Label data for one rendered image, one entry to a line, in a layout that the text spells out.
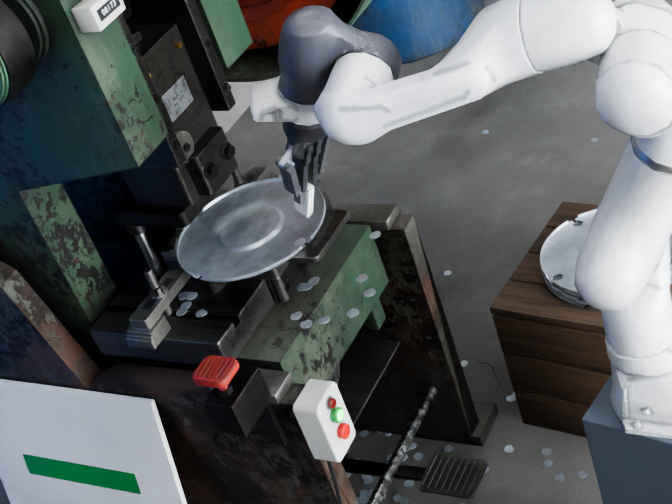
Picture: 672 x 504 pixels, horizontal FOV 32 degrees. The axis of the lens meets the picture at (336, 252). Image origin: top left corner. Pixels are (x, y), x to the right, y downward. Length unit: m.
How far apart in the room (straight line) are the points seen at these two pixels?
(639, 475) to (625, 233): 0.52
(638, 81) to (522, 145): 2.09
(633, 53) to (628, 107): 0.07
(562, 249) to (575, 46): 0.99
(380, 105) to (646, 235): 0.43
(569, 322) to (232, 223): 0.71
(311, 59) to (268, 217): 0.52
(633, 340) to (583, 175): 1.56
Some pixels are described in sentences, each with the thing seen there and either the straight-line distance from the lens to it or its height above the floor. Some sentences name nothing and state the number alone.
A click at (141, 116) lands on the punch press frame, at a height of 1.12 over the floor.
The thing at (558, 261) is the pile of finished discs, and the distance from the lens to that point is 2.47.
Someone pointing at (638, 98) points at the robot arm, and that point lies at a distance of 1.53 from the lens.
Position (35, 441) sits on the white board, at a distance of 2.47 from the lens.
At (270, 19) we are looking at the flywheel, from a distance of 2.27.
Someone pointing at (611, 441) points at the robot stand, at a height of 0.41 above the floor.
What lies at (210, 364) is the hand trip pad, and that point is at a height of 0.76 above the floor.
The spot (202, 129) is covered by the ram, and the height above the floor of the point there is 0.98.
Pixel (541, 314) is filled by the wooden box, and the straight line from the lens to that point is 2.40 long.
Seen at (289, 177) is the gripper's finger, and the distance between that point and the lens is 1.85.
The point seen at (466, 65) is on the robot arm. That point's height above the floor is 1.18.
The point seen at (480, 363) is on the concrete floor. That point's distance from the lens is 2.86.
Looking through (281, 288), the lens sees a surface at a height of 0.68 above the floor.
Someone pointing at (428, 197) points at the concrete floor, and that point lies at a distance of 3.48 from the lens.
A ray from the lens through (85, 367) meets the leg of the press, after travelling 2.29.
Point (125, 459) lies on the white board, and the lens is 2.31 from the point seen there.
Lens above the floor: 1.89
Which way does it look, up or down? 34 degrees down
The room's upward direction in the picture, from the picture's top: 21 degrees counter-clockwise
